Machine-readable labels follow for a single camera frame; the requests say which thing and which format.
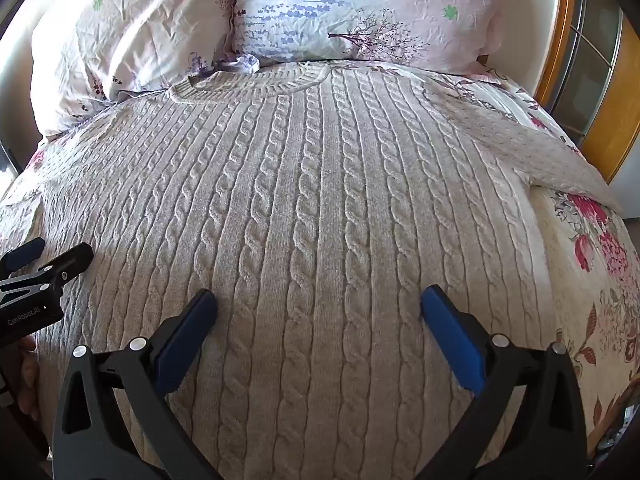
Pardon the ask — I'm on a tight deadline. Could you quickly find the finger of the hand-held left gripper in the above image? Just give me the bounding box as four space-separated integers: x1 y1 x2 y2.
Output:
0 242 95 297
0 237 47 272

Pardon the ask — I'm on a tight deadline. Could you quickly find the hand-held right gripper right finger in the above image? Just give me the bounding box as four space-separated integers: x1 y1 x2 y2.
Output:
416 284 589 480

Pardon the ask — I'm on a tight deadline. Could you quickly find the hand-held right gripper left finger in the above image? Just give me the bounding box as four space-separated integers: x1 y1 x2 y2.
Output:
52 288 224 480

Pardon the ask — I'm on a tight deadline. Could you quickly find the beige cable-knit sweater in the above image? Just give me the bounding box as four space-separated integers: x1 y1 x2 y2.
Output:
0 59 626 480

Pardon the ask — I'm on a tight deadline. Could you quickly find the person's left hand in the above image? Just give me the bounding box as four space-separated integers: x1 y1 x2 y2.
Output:
17 335 42 423

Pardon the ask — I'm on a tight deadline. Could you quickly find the floral bed sheet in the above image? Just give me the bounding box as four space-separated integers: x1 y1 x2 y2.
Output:
0 55 640 461

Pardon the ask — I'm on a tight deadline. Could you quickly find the pink floral pillow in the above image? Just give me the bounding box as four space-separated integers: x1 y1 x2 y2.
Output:
226 0 506 73
29 0 236 138

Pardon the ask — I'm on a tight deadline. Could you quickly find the wooden glass-panel wardrobe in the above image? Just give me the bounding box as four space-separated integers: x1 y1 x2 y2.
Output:
534 0 640 185

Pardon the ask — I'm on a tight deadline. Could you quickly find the glass door cabinet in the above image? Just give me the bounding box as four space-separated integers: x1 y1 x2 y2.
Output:
550 0 627 148

